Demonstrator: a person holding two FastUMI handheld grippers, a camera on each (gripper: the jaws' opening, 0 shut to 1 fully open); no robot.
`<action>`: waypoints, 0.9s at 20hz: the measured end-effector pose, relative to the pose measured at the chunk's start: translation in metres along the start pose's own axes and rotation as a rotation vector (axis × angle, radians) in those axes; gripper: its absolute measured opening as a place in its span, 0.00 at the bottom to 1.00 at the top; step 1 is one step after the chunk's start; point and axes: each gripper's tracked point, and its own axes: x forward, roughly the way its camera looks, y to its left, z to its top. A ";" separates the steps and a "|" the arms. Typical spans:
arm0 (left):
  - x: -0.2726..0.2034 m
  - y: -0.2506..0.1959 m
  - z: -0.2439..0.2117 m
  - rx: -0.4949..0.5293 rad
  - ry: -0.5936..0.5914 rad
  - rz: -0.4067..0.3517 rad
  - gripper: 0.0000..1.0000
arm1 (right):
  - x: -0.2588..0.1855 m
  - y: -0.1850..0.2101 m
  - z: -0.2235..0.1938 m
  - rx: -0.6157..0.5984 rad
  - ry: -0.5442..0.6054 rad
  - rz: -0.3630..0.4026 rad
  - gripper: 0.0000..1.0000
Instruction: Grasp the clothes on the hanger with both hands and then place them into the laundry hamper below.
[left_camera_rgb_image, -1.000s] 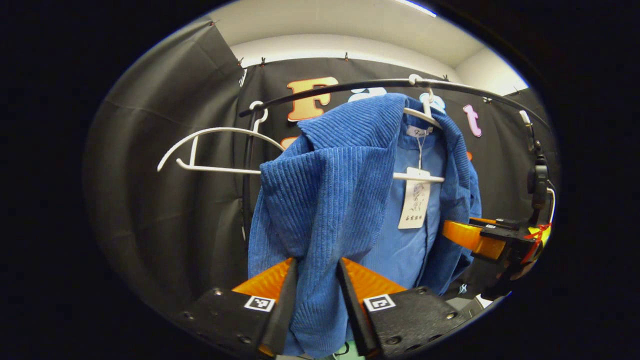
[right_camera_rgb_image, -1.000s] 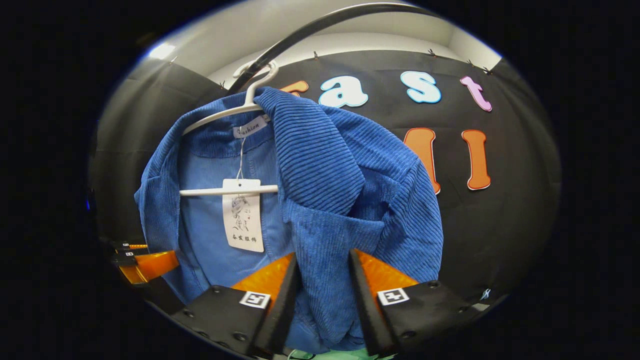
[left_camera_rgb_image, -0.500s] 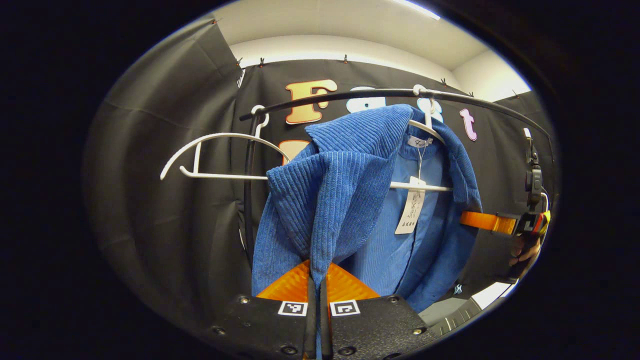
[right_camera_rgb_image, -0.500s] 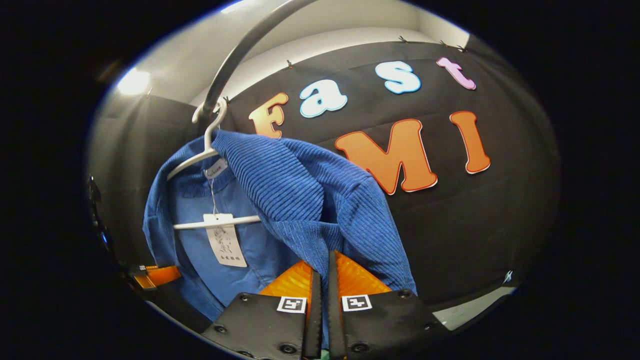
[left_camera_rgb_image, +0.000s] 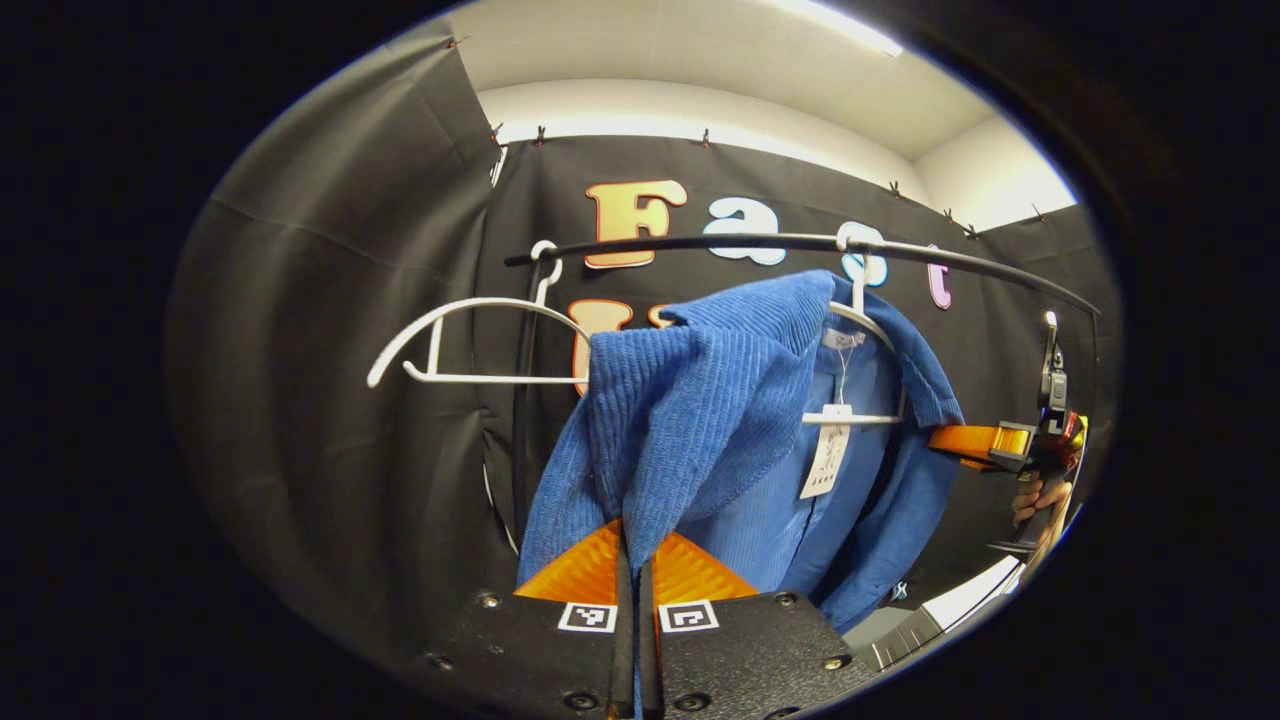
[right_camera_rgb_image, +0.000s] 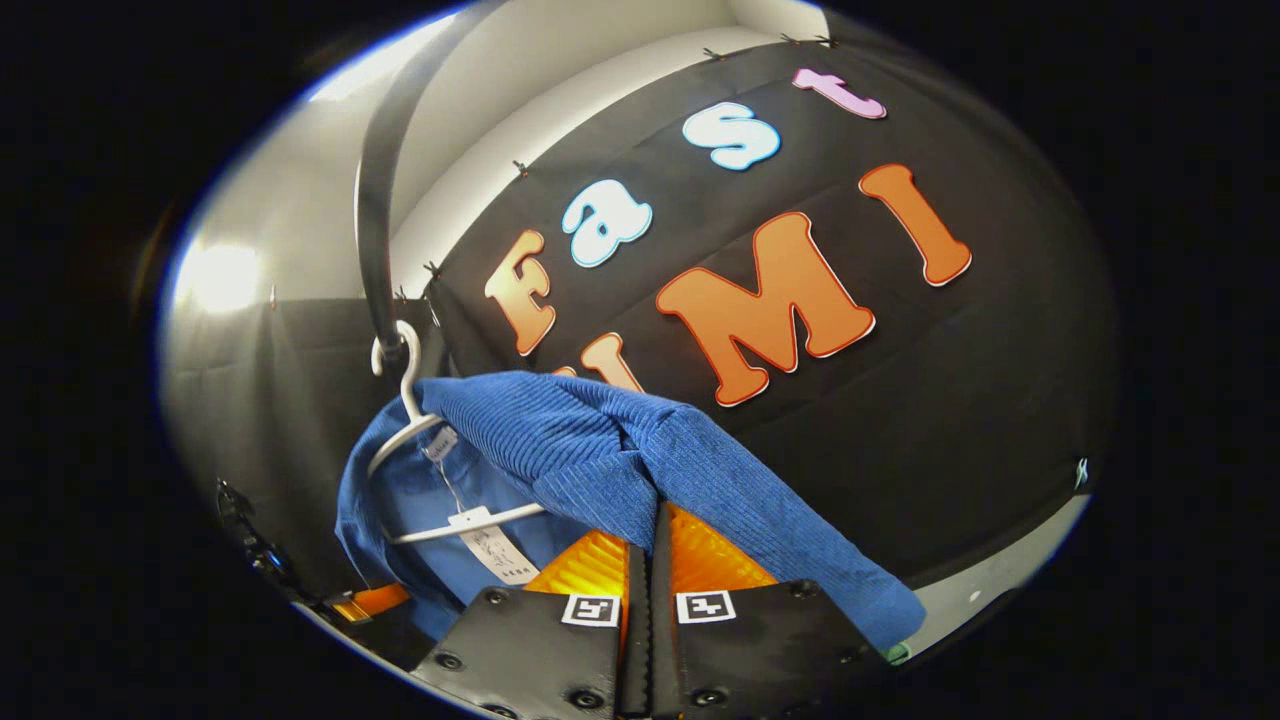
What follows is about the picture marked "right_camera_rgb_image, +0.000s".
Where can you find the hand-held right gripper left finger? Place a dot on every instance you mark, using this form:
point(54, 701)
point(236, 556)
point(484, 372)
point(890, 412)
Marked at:
point(540, 650)

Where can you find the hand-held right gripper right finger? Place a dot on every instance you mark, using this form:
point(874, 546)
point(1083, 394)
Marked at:
point(760, 650)

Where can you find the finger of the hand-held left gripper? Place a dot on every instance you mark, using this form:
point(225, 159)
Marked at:
point(372, 602)

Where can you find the white clothes hanger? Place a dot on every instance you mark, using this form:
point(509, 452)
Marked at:
point(408, 385)

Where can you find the black clothes rack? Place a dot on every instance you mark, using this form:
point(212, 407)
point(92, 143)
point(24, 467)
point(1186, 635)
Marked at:
point(375, 220)

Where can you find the white paper tag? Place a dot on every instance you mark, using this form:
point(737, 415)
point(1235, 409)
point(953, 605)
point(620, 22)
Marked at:
point(495, 550)

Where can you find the black backdrop cloth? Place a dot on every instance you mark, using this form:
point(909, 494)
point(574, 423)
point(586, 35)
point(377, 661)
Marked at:
point(950, 400)

